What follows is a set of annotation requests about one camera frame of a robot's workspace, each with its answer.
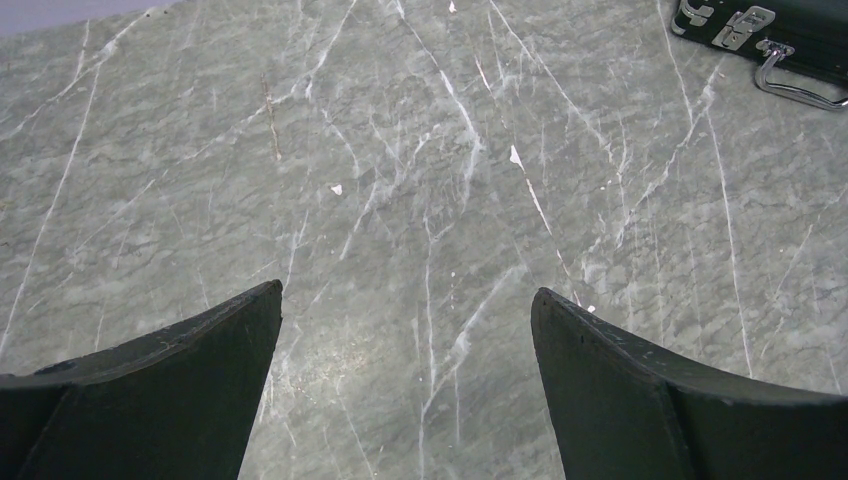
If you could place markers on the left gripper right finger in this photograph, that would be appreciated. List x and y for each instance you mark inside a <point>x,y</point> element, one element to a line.
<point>625,408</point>

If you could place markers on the black aluminium poker case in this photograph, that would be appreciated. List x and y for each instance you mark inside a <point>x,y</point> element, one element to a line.
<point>805,37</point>

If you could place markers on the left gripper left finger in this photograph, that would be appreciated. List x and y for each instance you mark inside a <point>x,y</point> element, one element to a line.
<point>177,403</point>

